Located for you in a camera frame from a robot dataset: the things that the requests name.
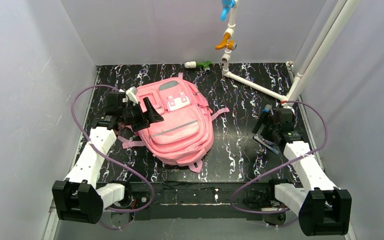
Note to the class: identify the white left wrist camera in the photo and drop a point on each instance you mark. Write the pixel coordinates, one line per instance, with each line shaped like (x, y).
(130, 95)

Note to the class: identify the orange tap handle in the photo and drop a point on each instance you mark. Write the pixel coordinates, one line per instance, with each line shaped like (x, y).
(226, 43)

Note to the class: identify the green white pipe fitting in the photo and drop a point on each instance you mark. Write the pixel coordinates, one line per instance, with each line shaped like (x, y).
(194, 64)

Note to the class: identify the white pvc pipe frame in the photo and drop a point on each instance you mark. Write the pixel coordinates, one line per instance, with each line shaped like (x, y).
(296, 32)

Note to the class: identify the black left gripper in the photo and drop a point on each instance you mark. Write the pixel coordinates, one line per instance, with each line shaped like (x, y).
(144, 115)

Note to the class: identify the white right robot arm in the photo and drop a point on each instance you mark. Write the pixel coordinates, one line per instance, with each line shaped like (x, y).
(322, 208)

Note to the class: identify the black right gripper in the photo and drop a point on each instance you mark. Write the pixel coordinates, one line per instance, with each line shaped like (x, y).
(265, 133)

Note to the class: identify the blue pen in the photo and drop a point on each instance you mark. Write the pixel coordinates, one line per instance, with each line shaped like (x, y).
(267, 144)

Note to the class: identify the pink student backpack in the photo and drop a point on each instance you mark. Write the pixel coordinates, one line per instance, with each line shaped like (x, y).
(186, 133)

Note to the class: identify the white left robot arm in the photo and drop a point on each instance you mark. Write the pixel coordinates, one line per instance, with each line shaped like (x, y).
(77, 198)

